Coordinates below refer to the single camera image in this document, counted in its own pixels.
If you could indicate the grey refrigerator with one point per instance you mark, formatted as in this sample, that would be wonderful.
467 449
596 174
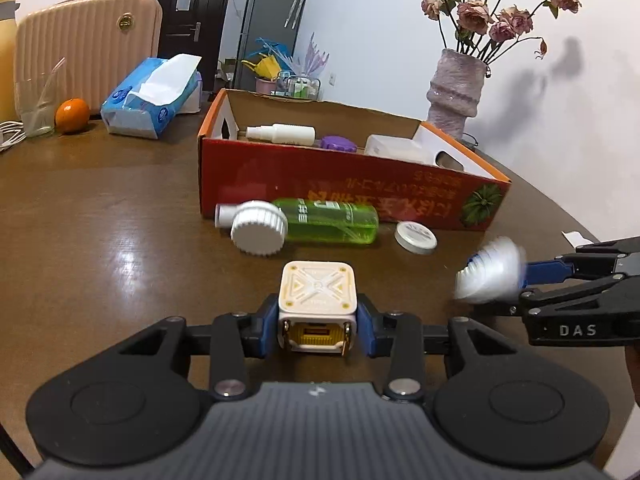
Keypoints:
265 15

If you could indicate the eyeglasses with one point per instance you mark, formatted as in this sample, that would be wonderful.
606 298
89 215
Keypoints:
471 141

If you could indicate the white spray bottle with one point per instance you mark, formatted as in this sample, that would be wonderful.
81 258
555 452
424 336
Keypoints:
285 134

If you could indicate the white plastic box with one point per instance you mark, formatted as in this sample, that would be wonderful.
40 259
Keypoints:
395 147

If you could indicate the pink flower pot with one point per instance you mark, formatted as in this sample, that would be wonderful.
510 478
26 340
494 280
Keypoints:
266 86

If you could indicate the white ribbed jar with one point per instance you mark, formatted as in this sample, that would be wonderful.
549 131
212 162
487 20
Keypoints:
492 272

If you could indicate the person's right hand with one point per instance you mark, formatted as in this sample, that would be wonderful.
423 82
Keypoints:
634 375

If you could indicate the white and yellow cube charger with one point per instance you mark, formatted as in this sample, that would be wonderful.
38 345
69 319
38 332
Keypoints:
317 285

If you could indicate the dried pink roses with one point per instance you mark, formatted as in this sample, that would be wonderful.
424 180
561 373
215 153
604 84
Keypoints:
475 12

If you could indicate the green liquid bottle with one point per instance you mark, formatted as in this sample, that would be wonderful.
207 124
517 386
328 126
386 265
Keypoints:
330 220

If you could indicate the clear glass jar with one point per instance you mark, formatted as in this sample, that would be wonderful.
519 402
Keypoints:
300 87

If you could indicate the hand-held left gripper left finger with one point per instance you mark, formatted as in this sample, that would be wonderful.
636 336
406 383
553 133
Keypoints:
269 332

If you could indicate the large white ribbed cap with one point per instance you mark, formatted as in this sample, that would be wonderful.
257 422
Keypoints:
259 228

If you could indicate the pink ribbed suitcase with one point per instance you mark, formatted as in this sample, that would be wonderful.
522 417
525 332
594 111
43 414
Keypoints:
85 45

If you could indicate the dark entrance door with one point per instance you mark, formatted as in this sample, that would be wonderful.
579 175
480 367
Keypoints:
192 15

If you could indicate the blue tissue pack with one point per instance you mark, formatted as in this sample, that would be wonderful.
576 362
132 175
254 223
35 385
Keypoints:
145 100

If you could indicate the textured grey vase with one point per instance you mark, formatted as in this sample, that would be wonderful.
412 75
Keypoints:
455 90

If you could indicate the small white lid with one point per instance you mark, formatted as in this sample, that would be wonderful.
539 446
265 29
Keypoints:
415 237

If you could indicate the orange fruit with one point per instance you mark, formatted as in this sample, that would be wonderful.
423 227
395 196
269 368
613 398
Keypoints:
72 116

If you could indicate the drinking straw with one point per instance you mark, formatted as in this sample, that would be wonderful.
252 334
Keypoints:
52 77

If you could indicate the yellow watering can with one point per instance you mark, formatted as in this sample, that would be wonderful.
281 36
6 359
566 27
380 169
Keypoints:
262 66

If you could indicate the purple bottle cap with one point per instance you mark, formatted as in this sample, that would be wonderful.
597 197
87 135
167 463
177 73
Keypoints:
338 143

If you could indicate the red cardboard box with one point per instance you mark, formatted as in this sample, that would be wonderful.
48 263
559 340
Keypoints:
325 180

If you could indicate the clear glass cup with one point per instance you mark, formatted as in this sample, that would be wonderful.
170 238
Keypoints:
35 115

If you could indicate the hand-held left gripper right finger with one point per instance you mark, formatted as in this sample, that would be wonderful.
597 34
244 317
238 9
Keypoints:
367 332

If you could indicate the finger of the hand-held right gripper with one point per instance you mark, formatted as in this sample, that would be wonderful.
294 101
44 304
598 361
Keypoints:
575 297
547 270

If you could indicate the purple feather decoration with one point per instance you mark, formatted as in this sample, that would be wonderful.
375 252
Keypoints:
317 57

